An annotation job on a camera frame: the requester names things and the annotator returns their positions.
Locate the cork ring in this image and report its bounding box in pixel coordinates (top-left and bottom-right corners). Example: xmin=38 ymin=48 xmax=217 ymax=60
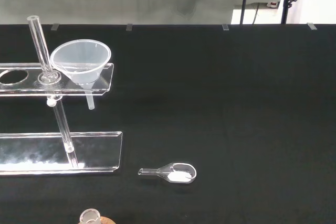
xmin=98 ymin=216 xmax=117 ymax=224

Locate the black floor cable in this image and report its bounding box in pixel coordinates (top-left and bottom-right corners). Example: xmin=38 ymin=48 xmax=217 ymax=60
xmin=251 ymin=3 xmax=260 ymax=24

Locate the glass weighing funnel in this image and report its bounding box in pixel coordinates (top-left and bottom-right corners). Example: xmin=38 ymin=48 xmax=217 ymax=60
xmin=138 ymin=163 xmax=197 ymax=184

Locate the round-bottom glass flask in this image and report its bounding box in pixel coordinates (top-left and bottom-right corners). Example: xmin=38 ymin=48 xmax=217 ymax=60
xmin=79 ymin=208 xmax=101 ymax=224

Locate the clear funnel stand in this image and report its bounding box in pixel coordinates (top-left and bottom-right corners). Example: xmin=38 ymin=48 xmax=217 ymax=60
xmin=0 ymin=15 xmax=123 ymax=176

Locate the black cloth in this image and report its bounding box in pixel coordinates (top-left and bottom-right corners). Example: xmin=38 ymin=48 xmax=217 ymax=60
xmin=0 ymin=23 xmax=336 ymax=224

